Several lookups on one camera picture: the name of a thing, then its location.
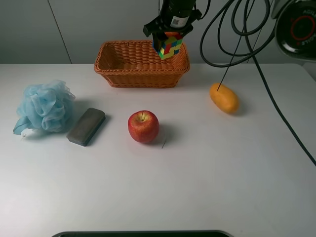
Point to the red apple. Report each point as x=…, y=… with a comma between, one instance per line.
x=143, y=126

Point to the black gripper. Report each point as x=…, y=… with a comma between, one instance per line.
x=174, y=16

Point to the brown wicker basket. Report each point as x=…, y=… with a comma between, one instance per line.
x=134, y=63

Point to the multicolour puzzle cube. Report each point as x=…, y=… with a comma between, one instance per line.
x=170, y=47

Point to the grey whiteboard eraser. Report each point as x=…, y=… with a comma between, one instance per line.
x=86, y=127

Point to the orange mango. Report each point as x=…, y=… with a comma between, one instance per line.
x=224, y=98

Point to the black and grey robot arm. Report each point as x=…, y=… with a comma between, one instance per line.
x=294, y=30

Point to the blue mesh bath loofah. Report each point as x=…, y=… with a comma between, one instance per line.
x=45, y=107

